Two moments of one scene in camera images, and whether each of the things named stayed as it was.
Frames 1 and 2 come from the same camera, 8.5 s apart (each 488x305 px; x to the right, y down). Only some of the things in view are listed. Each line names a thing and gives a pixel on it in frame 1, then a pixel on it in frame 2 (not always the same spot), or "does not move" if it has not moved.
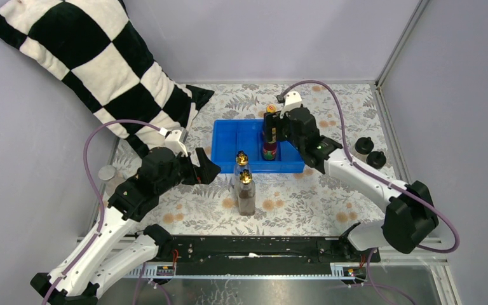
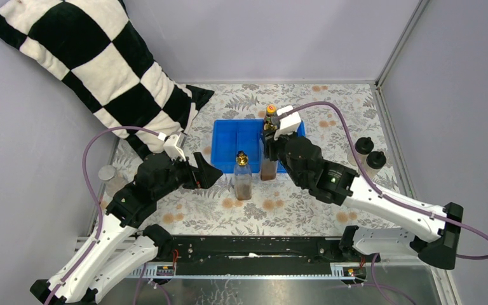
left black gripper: (203, 175) does not move
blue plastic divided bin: (229, 137) does not move
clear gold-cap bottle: (241, 164) does not move
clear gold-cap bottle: (246, 194) to (268, 167)
